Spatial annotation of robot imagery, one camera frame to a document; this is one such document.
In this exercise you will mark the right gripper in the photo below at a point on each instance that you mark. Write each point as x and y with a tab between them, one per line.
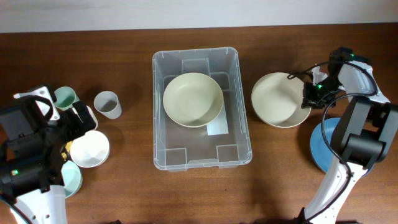
308	101

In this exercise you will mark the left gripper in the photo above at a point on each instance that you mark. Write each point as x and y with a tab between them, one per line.
69	118

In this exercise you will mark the grey cup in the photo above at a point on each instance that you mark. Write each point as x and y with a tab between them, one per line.
108	104

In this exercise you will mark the cream large bowl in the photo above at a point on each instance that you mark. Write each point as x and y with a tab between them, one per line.
193	99
277	100

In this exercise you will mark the blue large bowl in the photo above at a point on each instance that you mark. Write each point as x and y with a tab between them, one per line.
319	151

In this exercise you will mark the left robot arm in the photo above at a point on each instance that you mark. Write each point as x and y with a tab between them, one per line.
33	155

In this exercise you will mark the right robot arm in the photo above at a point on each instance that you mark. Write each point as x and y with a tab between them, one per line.
362	136

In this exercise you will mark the cream white cup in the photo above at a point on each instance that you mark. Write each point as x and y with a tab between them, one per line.
91	114

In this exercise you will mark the mint green cup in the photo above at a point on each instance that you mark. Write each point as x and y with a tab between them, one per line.
66	97

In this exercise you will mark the yellow small bowl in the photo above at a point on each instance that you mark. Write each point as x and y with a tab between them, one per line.
67	147

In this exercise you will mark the white small bowl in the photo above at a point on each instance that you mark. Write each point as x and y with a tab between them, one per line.
90	150

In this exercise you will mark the mint green small bowl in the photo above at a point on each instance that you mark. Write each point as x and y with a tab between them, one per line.
72	178

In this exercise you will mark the white label in bin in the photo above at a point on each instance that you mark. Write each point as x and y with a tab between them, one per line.
219	125

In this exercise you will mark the clear plastic storage bin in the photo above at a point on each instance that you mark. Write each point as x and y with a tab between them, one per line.
179	148

